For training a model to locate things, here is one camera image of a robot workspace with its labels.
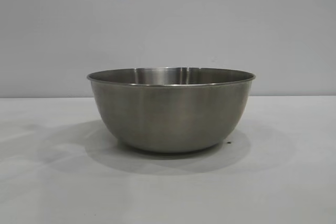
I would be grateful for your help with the stainless steel mixing bowl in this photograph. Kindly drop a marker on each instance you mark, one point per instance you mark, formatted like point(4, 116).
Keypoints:
point(170, 113)

